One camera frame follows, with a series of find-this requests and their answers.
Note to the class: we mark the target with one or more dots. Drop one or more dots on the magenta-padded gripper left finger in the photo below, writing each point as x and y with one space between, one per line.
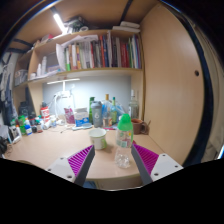
80 160

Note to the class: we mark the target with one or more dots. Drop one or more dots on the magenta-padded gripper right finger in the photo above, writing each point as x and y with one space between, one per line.
148 159

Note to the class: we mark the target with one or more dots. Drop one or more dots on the green-capped clear plastic bottle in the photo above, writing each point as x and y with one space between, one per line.
124 140

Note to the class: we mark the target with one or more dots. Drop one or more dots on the white mug with green rim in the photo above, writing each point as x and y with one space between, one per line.
97 138

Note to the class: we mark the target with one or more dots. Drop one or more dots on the pale blue flat case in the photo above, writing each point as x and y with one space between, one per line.
82 127

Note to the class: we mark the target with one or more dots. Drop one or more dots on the brown ceramic mug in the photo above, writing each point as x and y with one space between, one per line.
137 126

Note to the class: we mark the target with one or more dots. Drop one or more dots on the blue and white carton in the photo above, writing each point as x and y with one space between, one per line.
81 117

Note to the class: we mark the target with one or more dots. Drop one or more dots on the pink packet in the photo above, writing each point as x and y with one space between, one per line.
69 115

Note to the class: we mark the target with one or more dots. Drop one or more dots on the grey shaker bottle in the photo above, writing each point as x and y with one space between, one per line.
96 115

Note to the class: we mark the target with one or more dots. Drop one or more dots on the tall clear glass bottle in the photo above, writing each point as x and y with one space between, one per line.
133 108

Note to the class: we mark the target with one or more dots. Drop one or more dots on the gold-capped blue-tinted bottle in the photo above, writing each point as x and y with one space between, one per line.
106 113

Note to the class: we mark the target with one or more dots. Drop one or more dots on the slim green glass bottle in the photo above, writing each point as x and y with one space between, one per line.
114 113

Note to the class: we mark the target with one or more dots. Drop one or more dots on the red and white box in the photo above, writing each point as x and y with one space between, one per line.
45 113

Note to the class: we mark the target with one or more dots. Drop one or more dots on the white desk lamp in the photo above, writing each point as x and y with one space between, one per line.
63 81

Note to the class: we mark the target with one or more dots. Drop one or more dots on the wooden shelf unit with books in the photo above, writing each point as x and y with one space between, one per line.
100 53

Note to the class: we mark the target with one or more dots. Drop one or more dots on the white tube light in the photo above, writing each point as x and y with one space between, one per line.
59 22

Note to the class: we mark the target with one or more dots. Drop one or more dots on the white wall socket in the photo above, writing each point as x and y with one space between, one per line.
66 94

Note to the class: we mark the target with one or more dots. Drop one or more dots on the small white photo frame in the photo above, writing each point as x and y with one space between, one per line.
15 134

